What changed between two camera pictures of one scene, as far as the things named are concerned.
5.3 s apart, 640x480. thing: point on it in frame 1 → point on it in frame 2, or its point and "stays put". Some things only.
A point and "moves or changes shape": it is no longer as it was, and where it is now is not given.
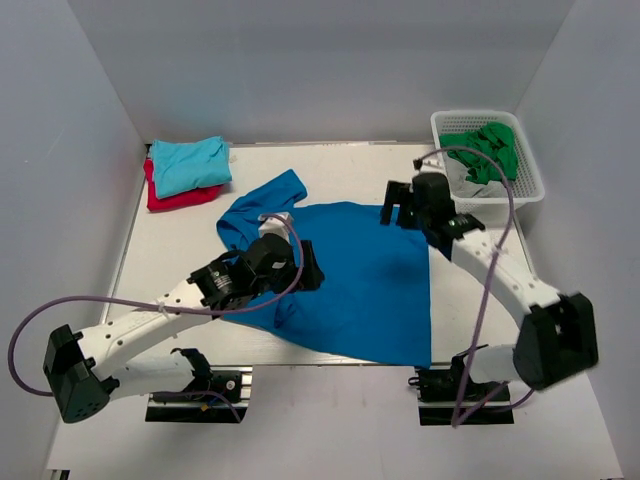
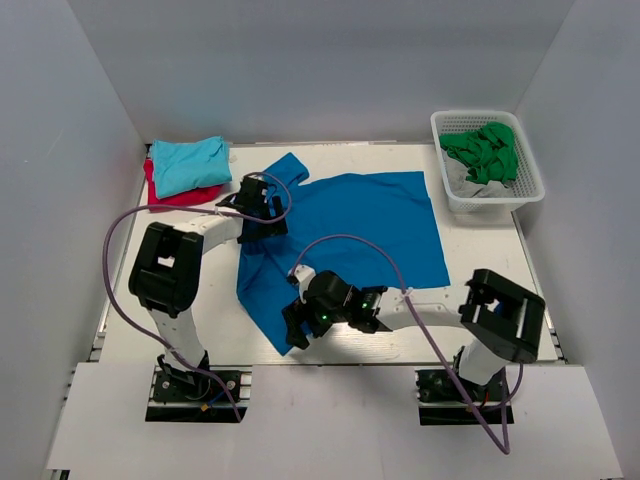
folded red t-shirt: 180,199 stays put
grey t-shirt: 460,186 stays put
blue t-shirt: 375,304 moves or changes shape
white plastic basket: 488,164 stays put
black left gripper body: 307,267 → 265,226
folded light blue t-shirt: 186,166 stays put
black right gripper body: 401,203 → 295,320
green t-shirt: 495,140 stays put
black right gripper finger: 398,193 → 292,314
